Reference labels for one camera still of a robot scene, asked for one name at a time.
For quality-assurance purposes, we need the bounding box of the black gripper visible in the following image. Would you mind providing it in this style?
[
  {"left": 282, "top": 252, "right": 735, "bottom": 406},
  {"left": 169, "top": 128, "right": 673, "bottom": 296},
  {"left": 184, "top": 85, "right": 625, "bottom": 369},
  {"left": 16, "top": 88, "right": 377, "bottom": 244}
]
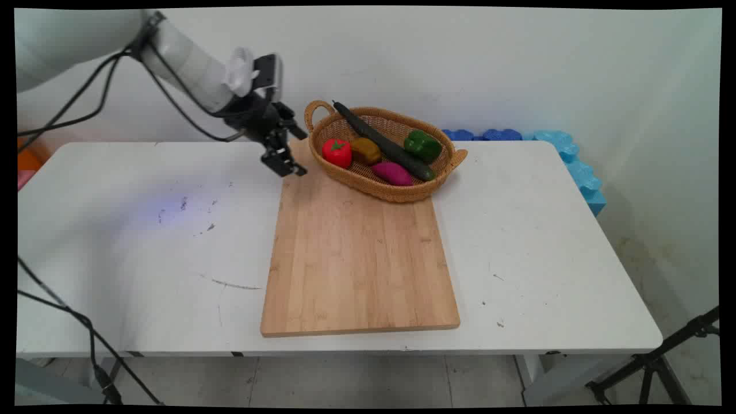
[{"left": 221, "top": 92, "right": 309, "bottom": 178}]

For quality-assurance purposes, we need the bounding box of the dark green toy cucumber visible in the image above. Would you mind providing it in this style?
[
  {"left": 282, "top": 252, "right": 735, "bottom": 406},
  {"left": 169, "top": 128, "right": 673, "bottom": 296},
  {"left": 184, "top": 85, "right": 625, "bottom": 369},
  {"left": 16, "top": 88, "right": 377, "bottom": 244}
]
[{"left": 332, "top": 101, "right": 436, "bottom": 182}]

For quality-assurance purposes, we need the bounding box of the red toy tomato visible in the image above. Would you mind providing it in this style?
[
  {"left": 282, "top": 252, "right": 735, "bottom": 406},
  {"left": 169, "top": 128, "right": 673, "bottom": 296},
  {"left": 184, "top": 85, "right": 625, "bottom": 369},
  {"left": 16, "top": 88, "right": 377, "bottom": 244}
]
[{"left": 321, "top": 138, "right": 353, "bottom": 170}]

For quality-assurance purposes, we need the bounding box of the brown toy potato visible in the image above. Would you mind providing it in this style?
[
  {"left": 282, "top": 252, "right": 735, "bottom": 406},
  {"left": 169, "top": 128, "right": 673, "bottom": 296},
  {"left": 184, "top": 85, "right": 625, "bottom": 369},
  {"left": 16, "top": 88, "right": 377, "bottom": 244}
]
[{"left": 350, "top": 137, "right": 382, "bottom": 166}]

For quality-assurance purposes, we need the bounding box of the woven wicker basket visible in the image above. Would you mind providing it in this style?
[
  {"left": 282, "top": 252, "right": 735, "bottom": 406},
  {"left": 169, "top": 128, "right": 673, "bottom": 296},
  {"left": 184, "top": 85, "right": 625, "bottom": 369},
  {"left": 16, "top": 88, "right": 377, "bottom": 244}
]
[{"left": 304, "top": 100, "right": 468, "bottom": 204}]

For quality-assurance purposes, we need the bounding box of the purple toy sweet potato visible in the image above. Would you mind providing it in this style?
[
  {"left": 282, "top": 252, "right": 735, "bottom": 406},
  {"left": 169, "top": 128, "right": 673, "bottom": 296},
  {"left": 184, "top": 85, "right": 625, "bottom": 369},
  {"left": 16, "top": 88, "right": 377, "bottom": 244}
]
[{"left": 371, "top": 161, "right": 414, "bottom": 187}]

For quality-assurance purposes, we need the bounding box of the green toy bell pepper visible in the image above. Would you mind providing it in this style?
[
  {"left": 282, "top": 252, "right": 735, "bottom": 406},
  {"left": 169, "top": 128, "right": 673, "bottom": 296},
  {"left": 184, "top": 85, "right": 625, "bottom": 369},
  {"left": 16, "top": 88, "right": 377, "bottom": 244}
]
[{"left": 403, "top": 129, "right": 443, "bottom": 163}]

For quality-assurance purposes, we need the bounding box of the wooden cutting board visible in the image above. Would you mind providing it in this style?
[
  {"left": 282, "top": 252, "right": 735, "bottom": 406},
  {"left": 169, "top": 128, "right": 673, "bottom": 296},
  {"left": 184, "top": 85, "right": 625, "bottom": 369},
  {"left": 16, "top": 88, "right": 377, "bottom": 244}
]
[{"left": 260, "top": 138, "right": 461, "bottom": 338}]

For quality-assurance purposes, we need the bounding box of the orange box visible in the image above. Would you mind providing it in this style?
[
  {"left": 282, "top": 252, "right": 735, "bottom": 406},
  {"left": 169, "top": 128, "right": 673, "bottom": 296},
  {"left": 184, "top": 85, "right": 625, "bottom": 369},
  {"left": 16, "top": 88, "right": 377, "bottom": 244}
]
[{"left": 17, "top": 137, "right": 45, "bottom": 173}]

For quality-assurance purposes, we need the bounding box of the light blue foam mat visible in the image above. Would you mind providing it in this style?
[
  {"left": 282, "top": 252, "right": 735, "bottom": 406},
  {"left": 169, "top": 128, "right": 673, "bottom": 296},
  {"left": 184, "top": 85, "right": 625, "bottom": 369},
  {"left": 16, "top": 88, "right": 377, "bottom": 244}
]
[{"left": 522, "top": 130, "right": 608, "bottom": 217}]

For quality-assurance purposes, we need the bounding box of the white table leg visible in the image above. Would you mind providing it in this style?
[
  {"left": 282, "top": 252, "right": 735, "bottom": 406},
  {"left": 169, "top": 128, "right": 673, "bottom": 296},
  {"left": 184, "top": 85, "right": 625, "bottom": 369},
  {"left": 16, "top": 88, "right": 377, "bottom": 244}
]
[{"left": 513, "top": 353, "right": 546, "bottom": 404}]

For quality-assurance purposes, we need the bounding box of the black tripod stand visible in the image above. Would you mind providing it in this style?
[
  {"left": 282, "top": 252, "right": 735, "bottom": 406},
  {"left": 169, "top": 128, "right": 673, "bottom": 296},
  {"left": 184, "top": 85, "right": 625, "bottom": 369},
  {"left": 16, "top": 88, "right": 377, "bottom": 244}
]
[{"left": 585, "top": 306, "right": 721, "bottom": 406}]

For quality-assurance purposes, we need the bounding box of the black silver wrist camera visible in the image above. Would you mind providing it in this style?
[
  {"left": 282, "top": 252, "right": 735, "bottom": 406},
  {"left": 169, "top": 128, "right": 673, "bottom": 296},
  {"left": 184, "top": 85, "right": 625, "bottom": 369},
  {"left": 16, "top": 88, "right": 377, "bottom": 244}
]
[{"left": 252, "top": 53, "right": 283, "bottom": 103}]

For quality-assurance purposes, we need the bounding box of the white vented camera mount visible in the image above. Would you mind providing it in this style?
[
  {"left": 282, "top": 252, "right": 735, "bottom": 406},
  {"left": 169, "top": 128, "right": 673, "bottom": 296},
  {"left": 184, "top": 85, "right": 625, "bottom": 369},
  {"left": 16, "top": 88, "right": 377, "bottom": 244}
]
[{"left": 223, "top": 47, "right": 260, "bottom": 98}]

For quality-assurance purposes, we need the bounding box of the black camera cable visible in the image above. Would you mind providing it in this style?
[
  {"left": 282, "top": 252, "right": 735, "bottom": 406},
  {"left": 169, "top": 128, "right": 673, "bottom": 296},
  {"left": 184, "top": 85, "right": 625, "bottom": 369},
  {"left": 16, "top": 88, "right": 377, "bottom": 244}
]
[{"left": 16, "top": 11, "right": 248, "bottom": 406}]

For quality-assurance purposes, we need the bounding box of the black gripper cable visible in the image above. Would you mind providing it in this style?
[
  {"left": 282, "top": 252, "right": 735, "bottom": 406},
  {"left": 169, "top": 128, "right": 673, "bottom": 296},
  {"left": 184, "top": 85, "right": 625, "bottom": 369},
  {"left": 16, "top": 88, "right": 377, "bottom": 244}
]
[{"left": 16, "top": 51, "right": 164, "bottom": 406}]

